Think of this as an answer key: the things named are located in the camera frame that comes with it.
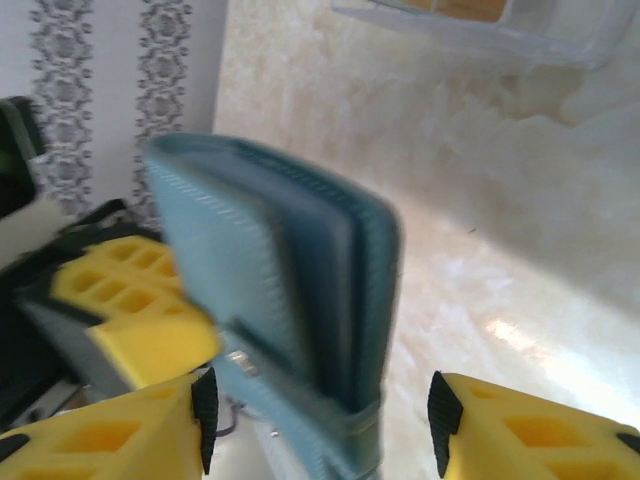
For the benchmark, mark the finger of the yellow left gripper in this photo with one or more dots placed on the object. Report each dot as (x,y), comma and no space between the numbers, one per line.
(150,345)

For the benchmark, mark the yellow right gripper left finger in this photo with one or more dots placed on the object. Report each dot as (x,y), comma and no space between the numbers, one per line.
(100,440)

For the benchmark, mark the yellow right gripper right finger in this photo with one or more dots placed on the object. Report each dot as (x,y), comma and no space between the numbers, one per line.
(540,440)

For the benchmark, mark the blue leather card holder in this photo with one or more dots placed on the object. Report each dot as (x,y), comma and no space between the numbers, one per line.
(225,225)

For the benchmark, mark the clear acrylic card box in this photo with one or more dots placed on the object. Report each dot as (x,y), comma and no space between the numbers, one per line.
(500,42)

